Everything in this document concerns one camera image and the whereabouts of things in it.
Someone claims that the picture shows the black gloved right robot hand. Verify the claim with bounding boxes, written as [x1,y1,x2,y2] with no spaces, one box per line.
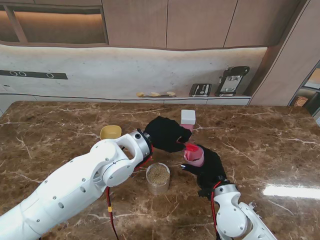
[180,144,227,188]

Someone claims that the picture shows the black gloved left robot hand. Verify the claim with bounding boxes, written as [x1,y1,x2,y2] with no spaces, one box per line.
[144,115,193,154]

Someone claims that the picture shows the pink plastic measuring cup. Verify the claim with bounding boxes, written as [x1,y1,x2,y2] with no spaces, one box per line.
[183,146,205,168]

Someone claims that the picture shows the red plastic measuring spoon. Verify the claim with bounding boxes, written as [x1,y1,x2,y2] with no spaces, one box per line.
[176,141,200,153]

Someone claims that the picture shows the clear jar of grain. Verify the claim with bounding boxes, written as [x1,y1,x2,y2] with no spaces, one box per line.
[145,162,171,195]

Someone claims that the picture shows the pink container with white lid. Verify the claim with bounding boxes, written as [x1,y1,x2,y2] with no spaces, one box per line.
[179,109,197,133]

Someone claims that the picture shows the wooden cutting board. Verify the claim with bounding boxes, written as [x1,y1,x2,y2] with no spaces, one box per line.
[149,91,177,98]

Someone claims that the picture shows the yellow plastic bowl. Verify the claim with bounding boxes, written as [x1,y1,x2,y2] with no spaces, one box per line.
[99,125,123,141]

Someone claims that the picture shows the black silver toaster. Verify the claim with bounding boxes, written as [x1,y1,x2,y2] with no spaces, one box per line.
[188,83,212,98]

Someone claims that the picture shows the black espresso machine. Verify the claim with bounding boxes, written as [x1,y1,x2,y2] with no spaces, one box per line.
[218,65,251,98]

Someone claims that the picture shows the round wooden ornament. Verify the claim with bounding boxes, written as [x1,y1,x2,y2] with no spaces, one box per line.
[294,96,309,108]

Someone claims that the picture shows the tall wooden cabinet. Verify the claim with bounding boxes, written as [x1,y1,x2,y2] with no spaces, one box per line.
[249,0,320,107]

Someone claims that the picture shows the lit open shelf niche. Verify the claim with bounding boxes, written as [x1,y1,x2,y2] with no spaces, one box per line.
[0,0,110,47]

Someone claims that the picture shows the red black right arm cable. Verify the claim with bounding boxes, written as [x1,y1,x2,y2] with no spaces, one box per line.
[210,181,223,240]

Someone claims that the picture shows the red black arm cable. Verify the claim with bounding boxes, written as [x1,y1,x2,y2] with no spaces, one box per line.
[210,181,223,240]
[104,143,155,240]

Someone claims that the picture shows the red black left arm cable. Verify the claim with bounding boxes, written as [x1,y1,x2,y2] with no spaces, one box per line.
[104,143,155,240]

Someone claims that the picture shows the wooden wall cabinets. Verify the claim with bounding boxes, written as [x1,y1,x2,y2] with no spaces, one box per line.
[101,0,309,52]

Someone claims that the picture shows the black wall control panel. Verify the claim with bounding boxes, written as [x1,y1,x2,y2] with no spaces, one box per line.
[0,69,69,81]

